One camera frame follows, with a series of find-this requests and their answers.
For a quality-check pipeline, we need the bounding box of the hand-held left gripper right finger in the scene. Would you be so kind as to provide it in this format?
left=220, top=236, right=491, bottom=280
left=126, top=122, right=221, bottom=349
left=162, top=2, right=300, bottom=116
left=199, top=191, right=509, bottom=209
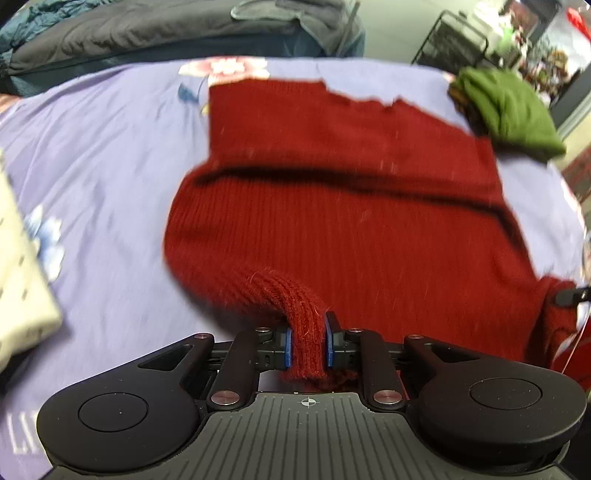
left=324, top=311, right=467, bottom=411

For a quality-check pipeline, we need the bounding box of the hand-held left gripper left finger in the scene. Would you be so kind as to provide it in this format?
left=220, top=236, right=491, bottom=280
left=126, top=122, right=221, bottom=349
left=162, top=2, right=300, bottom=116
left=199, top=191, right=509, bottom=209
left=139, top=325, right=294, bottom=411

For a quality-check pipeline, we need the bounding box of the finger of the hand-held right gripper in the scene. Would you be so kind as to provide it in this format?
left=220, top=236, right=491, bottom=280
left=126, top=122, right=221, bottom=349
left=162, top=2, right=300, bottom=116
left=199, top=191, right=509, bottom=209
left=551, top=285, right=591, bottom=308

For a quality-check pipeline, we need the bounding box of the red knit sweater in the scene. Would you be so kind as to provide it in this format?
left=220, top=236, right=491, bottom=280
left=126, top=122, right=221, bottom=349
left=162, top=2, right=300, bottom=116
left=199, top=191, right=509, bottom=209
left=163, top=77, right=591, bottom=394

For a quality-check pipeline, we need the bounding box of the green folded sweater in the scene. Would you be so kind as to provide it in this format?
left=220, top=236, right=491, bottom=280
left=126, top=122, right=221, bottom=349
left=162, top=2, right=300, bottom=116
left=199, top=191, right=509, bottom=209
left=454, top=66, right=568, bottom=162

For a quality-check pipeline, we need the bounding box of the brown folded cloth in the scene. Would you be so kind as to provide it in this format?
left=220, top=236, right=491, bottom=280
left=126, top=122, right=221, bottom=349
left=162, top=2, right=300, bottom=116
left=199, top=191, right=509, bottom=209
left=447, top=80, right=486, bottom=136

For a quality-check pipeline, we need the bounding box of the purple floral bed sheet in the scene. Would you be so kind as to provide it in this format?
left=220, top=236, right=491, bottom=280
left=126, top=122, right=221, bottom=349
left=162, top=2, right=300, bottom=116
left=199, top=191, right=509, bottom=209
left=0, top=55, right=591, bottom=480

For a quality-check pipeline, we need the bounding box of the white dotted cloth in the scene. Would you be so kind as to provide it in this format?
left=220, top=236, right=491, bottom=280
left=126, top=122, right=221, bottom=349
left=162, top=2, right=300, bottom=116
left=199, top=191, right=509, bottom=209
left=0, top=148, right=65, bottom=371

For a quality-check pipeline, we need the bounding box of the black metal trolley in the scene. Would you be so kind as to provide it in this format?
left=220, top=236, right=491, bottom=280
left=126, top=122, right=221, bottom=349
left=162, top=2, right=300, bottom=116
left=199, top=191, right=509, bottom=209
left=410, top=9, right=491, bottom=71

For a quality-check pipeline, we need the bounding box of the grey towel with light trim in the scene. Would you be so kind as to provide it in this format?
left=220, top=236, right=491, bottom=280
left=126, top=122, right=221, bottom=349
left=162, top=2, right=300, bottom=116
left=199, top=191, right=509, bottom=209
left=230, top=0, right=365, bottom=57

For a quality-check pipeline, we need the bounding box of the blue quilt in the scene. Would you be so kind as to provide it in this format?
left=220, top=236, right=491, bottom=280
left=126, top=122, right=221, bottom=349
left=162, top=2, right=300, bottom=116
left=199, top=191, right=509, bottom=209
left=0, top=0, right=108, bottom=80

